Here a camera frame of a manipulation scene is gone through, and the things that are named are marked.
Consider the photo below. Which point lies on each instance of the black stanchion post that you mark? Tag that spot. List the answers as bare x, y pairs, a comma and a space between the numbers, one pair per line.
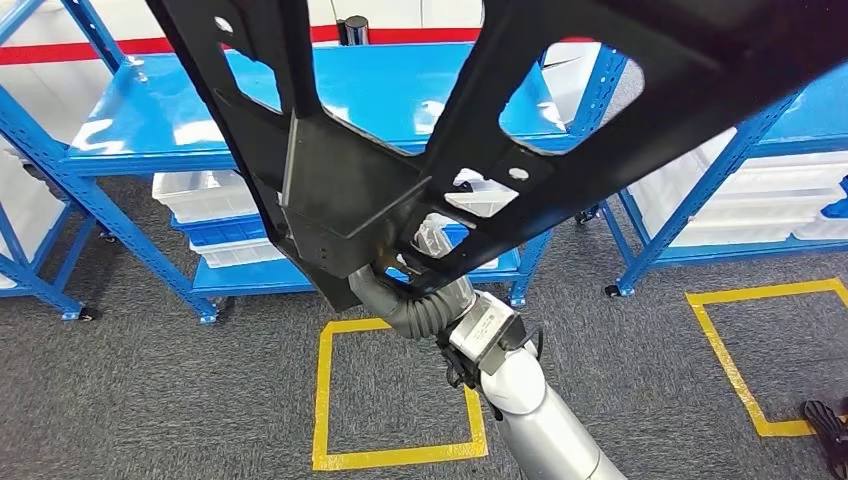
354, 30

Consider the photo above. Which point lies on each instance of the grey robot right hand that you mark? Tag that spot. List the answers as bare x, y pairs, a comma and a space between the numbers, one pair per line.
371, 285

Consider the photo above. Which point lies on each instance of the black plastic frame part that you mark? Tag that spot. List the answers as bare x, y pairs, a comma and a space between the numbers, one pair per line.
344, 199

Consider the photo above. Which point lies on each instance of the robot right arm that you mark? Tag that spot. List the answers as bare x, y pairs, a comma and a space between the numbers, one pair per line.
550, 430

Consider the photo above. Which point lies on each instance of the black ribbed floor object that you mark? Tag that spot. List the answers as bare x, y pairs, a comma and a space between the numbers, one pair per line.
828, 437

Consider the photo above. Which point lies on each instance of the yellow floor tape square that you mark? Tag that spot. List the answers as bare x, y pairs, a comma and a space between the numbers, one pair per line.
321, 397
762, 291

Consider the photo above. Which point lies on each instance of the red barrier belt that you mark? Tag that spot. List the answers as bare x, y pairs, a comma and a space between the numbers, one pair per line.
79, 51

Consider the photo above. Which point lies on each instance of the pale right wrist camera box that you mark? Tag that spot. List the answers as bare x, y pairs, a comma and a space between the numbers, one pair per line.
484, 331

